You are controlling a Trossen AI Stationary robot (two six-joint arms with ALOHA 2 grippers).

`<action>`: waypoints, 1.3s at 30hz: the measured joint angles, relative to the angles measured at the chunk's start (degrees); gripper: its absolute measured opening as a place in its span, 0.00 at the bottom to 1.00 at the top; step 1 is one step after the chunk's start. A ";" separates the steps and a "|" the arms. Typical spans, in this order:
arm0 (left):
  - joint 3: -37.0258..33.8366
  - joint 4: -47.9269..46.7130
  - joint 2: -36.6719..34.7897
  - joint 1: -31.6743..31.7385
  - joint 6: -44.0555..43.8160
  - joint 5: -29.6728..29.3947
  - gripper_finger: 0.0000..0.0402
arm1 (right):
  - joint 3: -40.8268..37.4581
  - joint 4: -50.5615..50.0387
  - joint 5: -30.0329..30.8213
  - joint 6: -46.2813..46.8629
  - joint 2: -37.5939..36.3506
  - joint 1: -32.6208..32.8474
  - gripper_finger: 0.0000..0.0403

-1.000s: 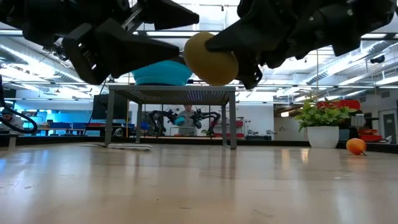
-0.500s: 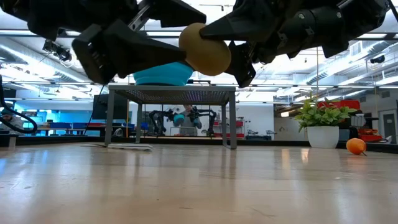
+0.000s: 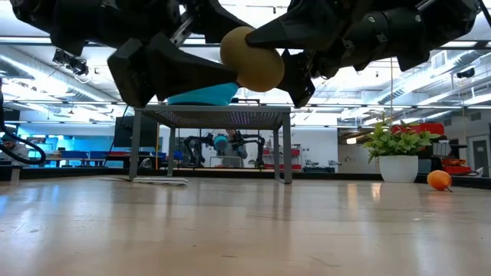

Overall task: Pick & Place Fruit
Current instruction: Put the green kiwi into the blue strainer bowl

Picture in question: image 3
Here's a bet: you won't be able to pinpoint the green-brown kiwi fruit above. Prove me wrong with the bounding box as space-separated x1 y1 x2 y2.
219 25 286 94

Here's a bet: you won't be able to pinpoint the red cabinet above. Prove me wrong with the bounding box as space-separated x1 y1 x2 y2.
390 122 446 137

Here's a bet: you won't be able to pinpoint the black monitor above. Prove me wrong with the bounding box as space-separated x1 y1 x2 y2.
113 115 159 149

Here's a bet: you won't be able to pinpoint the green plant in white pot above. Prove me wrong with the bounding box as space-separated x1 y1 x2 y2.
361 113 441 184

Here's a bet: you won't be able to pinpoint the person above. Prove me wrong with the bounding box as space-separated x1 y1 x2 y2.
223 129 250 169
0 133 31 162

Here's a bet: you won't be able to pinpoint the small orange fruit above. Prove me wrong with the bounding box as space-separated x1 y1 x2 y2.
426 169 454 193

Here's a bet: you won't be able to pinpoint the white flat pad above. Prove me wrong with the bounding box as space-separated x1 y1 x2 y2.
100 175 189 188

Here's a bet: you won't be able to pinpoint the red tool box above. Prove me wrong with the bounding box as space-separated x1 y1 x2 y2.
440 158 473 176

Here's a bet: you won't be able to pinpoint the black aluminium table frame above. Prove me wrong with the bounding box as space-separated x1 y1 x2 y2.
0 164 491 189

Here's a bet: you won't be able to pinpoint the blue collapsible bowl grey rim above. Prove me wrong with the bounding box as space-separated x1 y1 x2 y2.
166 82 240 107

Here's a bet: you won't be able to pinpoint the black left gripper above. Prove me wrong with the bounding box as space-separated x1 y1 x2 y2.
87 0 253 110

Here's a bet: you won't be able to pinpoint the black background robot arms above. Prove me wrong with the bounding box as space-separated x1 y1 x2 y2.
182 131 266 169

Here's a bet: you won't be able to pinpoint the thick black hose cable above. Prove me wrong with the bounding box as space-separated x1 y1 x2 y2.
0 78 47 168

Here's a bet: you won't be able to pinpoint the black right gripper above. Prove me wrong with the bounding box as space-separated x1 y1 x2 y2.
244 0 385 110

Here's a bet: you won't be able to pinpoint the blue background bowl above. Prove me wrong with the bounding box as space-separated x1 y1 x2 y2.
213 133 229 152

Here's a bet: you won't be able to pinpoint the black overhead camera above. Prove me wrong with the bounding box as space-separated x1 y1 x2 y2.
52 48 90 77

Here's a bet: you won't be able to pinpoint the grey perforated metal stand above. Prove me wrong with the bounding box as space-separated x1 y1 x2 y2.
128 103 293 186

